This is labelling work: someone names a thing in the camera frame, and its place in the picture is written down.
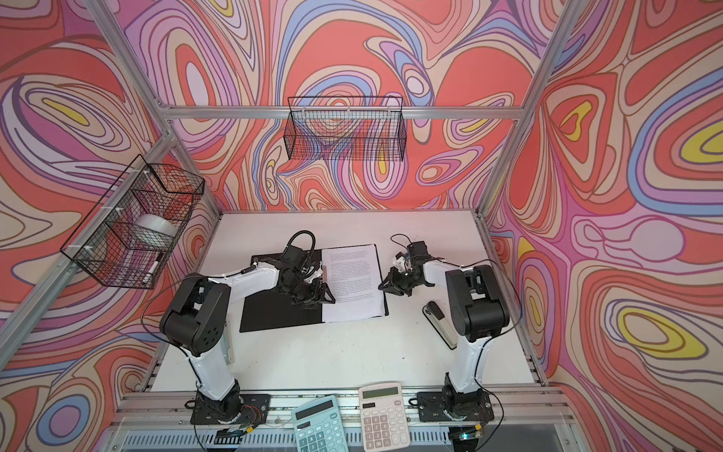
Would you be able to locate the black wire basket wall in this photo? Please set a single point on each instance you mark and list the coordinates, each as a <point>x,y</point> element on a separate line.
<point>349,128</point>
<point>110,253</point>

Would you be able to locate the light blue stapler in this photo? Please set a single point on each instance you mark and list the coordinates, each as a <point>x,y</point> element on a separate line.
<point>226,343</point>

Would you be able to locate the beige black stapler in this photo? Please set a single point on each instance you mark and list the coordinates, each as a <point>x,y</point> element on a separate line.
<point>441,324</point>

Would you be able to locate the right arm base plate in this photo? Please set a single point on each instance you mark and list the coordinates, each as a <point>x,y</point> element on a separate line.
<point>450,405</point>

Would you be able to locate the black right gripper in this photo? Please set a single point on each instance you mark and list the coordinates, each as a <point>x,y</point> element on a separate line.
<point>393,285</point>

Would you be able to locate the black wire basket back wall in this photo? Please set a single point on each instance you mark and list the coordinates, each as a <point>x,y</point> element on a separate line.
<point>349,128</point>

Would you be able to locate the black marker pen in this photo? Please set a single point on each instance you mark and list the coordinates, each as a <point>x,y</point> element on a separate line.
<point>149,275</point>

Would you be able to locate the pink white calculator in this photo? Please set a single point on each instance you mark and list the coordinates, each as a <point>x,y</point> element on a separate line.
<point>383,417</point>

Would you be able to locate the black wire basket left wall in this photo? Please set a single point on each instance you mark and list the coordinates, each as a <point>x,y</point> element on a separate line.
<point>110,253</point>

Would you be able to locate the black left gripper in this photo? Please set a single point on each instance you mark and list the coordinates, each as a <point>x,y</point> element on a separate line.
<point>315,298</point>

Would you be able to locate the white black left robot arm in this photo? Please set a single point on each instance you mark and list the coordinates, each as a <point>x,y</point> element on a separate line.
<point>195,322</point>

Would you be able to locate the blue folder with black inside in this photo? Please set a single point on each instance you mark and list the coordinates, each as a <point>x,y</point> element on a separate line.
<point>270,310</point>

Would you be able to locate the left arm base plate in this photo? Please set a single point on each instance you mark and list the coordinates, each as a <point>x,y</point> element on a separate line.
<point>227,422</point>

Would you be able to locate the teal calculator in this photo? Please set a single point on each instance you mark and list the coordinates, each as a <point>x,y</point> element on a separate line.
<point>318,426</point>

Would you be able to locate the white tape roll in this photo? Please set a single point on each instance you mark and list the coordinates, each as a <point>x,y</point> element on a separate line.
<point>150,228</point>

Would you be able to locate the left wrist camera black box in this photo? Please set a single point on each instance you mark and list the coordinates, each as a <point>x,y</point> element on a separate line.
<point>305,263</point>

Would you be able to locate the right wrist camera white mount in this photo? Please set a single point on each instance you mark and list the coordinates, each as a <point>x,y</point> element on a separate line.
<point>415,255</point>

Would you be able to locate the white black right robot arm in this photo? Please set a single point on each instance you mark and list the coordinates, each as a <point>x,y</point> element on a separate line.
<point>478,313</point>

